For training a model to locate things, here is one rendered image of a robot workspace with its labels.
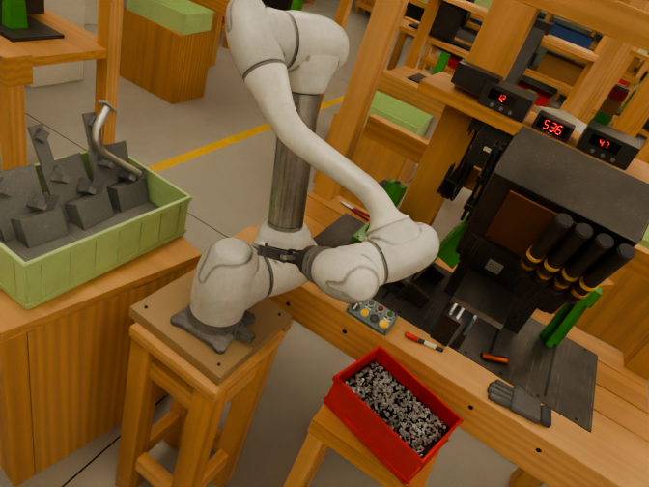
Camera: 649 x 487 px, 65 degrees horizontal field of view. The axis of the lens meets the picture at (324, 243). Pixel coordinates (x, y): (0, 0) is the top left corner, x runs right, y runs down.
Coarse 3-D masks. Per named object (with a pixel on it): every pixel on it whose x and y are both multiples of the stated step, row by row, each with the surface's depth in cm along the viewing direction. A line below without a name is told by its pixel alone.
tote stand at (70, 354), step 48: (0, 288) 145; (96, 288) 155; (144, 288) 168; (0, 336) 134; (48, 336) 147; (96, 336) 163; (0, 384) 147; (48, 384) 159; (96, 384) 178; (0, 432) 165; (48, 432) 173; (96, 432) 196
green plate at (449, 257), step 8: (464, 224) 156; (456, 232) 158; (448, 240) 160; (456, 240) 160; (440, 248) 163; (448, 248) 163; (440, 256) 165; (448, 256) 164; (456, 256) 163; (448, 264) 165; (456, 264) 164
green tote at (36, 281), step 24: (144, 168) 185; (168, 192) 183; (144, 216) 162; (168, 216) 174; (96, 240) 149; (120, 240) 158; (144, 240) 170; (168, 240) 182; (0, 264) 139; (24, 264) 132; (48, 264) 139; (72, 264) 147; (96, 264) 155; (120, 264) 165; (24, 288) 137; (48, 288) 144
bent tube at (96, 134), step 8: (104, 104) 166; (104, 112) 166; (96, 120) 165; (104, 120) 166; (96, 128) 164; (96, 136) 165; (96, 144) 166; (104, 152) 168; (112, 160) 172; (120, 160) 174; (128, 168) 178; (136, 168) 182; (136, 176) 182
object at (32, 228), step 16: (0, 176) 148; (16, 176) 151; (32, 176) 155; (16, 192) 152; (0, 208) 149; (16, 208) 152; (0, 224) 149; (16, 224) 150; (32, 224) 151; (48, 224) 156; (64, 224) 160; (32, 240) 152; (48, 240) 156
